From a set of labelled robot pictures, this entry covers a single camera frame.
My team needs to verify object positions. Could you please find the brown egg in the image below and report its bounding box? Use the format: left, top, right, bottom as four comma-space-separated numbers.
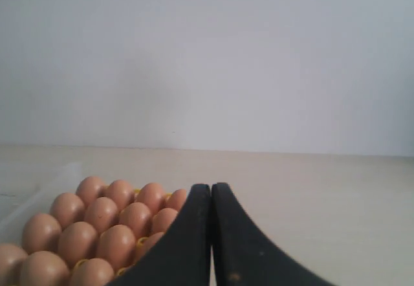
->
140, 232, 164, 256
135, 182, 166, 215
164, 189, 187, 212
105, 179, 135, 211
75, 176, 107, 207
19, 251, 71, 286
119, 202, 153, 239
58, 221, 98, 268
83, 197, 118, 234
1, 243, 28, 285
96, 225, 136, 270
49, 192, 85, 229
69, 258, 114, 286
150, 208, 178, 235
21, 213, 62, 254

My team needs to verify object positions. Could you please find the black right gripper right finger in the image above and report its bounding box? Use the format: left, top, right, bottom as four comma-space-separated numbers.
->
210, 182, 332, 286

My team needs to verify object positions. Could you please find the clear plastic storage box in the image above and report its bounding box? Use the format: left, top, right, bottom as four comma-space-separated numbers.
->
1, 162, 82, 244

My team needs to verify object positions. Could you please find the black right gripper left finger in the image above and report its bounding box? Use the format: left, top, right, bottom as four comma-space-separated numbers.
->
109, 184, 211, 286

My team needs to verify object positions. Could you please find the yellow plastic egg tray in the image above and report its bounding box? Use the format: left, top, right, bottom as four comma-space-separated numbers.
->
72, 188, 173, 277

